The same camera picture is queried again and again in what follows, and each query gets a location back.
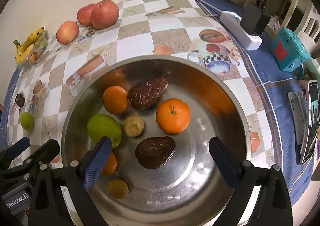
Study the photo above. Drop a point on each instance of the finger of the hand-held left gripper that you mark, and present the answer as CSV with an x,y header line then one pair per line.
x,y
17,148
42,152

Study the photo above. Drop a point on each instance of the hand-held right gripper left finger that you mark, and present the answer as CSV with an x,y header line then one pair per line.
x,y
97,166

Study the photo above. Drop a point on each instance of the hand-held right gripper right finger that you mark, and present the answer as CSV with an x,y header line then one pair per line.
x,y
223,163

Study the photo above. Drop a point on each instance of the small orange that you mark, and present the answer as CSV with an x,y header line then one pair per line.
x,y
110,164
115,99

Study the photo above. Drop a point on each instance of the small yellow-brown fruit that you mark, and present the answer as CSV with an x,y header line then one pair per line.
x,y
118,188
133,125

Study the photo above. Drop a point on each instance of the large steel bowl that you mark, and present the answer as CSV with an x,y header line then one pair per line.
x,y
190,166

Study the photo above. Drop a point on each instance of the small green fruit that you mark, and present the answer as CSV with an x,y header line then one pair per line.
x,y
103,128
26,121

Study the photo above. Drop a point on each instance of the dark brown avocado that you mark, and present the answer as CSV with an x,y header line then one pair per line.
x,y
147,93
155,152

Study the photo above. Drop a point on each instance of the large orange with stem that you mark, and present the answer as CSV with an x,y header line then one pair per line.
x,y
173,115

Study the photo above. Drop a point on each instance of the small dark brown date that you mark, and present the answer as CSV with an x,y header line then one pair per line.
x,y
19,99

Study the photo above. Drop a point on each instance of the grey phone stand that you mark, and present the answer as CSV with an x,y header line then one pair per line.
x,y
297,116

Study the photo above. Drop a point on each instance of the blue cloth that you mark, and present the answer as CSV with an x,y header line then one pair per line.
x,y
275,86

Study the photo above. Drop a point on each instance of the smartphone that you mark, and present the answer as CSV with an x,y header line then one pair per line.
x,y
311,121

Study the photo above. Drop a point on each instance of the clear plastic fruit bag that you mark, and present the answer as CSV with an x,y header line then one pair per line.
x,y
40,46

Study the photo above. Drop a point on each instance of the spotted yellow banana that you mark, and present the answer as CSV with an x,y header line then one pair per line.
x,y
33,37

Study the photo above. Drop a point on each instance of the pale red apple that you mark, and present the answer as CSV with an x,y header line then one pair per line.
x,y
67,32

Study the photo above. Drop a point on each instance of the pale green box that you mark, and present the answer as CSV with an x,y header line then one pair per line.
x,y
312,68

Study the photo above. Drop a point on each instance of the teal toy box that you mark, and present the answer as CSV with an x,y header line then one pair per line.
x,y
290,50

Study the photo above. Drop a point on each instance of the white power strip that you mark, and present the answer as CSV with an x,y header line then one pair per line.
x,y
237,28

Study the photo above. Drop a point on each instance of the checkered printed tablecloth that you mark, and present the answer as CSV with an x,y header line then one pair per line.
x,y
162,31

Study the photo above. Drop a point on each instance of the black power adapter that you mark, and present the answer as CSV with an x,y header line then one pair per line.
x,y
255,18

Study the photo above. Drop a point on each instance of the large red apple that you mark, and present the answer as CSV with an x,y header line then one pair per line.
x,y
105,13

